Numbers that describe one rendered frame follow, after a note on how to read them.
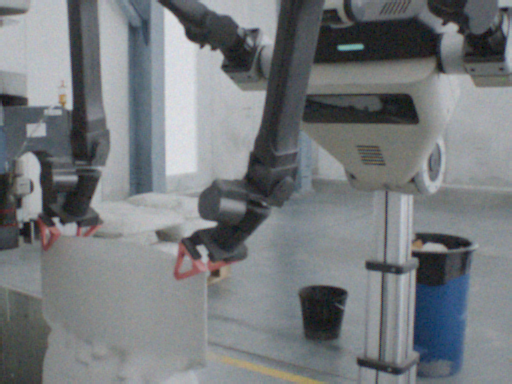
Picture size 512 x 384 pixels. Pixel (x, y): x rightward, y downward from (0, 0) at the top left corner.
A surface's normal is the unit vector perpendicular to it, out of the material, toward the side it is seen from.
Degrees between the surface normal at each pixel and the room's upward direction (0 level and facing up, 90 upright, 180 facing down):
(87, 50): 100
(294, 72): 116
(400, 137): 130
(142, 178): 90
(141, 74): 90
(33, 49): 90
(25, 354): 90
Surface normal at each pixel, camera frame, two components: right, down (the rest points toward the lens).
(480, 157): -0.63, 0.06
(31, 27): 0.78, 0.04
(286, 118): 0.44, 0.50
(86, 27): 0.63, 0.23
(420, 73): -0.43, -0.72
